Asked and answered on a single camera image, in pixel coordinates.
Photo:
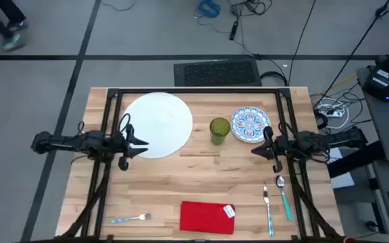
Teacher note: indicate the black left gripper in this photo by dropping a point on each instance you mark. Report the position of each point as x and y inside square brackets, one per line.
[122, 145]

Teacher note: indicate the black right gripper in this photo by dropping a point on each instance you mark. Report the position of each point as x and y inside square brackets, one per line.
[280, 146]

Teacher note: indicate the blue orange patterned plate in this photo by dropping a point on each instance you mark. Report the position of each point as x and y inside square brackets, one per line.
[248, 123]

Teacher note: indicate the round white woven placemat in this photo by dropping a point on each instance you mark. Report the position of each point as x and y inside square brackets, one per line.
[160, 121]

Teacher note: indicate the red cloth napkin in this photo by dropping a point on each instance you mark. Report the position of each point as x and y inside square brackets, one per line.
[204, 217]

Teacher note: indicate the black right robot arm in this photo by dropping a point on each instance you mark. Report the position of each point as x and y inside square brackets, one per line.
[316, 141]

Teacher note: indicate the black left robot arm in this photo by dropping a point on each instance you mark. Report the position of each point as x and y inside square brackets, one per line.
[63, 141]

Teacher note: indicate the green glass tumbler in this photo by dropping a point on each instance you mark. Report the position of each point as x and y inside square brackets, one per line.
[219, 131]

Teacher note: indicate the white napkin tag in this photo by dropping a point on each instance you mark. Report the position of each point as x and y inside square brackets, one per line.
[229, 211]

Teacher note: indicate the white power strip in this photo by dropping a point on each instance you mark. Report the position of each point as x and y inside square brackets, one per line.
[333, 113]

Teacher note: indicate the white paper sheet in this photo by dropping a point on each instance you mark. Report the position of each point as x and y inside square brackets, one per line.
[343, 180]

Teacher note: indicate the black perforated floor mat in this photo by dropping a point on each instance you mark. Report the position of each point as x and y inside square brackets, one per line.
[218, 72]

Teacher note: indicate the black power strip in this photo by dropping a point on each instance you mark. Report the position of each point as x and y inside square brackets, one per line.
[233, 31]

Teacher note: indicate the black device with blue light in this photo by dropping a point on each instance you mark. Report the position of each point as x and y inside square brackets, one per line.
[380, 84]

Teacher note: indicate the person's shoe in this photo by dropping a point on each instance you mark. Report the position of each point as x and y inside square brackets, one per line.
[18, 26]
[13, 42]

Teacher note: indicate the black aluminium table frame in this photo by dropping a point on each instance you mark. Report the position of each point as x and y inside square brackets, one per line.
[198, 90]

